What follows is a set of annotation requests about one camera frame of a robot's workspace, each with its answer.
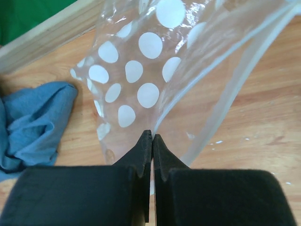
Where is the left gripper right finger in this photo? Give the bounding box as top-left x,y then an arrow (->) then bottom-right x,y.
152,135 -> 296,226

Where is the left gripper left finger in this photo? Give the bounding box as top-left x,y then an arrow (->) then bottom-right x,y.
0,130 -> 152,226

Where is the clear polka dot zip bag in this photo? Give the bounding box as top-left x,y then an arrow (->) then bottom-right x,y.
70,0 -> 301,196

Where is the blue crumpled cloth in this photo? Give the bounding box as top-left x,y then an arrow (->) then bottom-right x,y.
0,81 -> 78,181

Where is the wooden clothes rack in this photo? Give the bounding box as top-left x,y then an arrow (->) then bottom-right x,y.
0,0 -> 104,74

